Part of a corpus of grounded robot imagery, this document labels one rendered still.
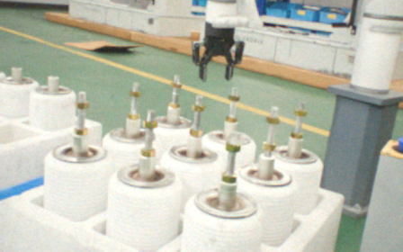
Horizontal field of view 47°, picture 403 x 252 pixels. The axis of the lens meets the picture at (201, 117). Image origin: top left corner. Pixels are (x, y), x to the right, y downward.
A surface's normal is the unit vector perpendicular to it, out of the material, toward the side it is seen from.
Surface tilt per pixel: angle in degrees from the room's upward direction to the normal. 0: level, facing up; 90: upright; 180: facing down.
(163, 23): 90
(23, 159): 90
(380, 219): 90
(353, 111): 90
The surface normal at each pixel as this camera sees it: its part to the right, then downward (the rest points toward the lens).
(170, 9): 0.68, 0.26
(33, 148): 0.85, 0.21
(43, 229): -0.51, 0.18
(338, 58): -0.73, 0.11
